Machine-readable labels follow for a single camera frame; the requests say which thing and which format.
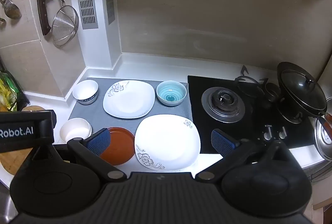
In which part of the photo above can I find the large white square floral plate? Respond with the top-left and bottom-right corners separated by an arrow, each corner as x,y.
134,114 -> 201,172

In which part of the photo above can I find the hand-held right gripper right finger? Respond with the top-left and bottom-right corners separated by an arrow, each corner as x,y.
194,129 -> 289,183

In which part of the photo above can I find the black pan support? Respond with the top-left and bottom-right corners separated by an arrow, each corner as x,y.
234,65 -> 269,100

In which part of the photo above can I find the round steel gas burner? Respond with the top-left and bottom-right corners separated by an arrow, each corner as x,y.
201,86 -> 246,123

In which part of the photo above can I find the glass wok lid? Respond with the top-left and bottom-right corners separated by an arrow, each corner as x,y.
281,69 -> 326,108

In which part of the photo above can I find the grey mat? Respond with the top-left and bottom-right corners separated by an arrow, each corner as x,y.
68,77 -> 194,136

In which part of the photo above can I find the green snack bag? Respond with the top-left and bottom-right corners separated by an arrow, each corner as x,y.
0,60 -> 31,112

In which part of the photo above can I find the stainless steel pot lid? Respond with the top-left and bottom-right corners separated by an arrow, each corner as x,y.
314,97 -> 332,162

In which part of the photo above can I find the wooden cutting board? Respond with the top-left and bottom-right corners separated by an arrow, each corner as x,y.
0,106 -> 46,176

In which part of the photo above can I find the black wok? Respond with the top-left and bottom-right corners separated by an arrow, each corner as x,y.
276,61 -> 332,126

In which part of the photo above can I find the white bowl with blue pattern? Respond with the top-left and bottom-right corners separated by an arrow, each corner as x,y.
72,80 -> 99,105

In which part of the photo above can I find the black glass gas stove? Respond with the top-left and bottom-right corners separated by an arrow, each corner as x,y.
187,75 -> 316,154

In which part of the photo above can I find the cream bowl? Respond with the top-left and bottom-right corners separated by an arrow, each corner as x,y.
59,118 -> 93,144

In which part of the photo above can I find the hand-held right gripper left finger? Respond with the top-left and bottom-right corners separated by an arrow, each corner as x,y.
67,127 -> 127,184

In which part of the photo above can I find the wire mesh strainer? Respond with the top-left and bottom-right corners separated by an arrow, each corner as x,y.
51,0 -> 79,47

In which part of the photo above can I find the small white square floral plate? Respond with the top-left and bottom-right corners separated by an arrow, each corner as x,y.
103,80 -> 155,119

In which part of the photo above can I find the brown round plate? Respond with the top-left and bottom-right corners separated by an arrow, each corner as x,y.
99,127 -> 136,166

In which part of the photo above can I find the light blue ringed bowl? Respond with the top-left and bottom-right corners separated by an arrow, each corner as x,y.
156,80 -> 187,107

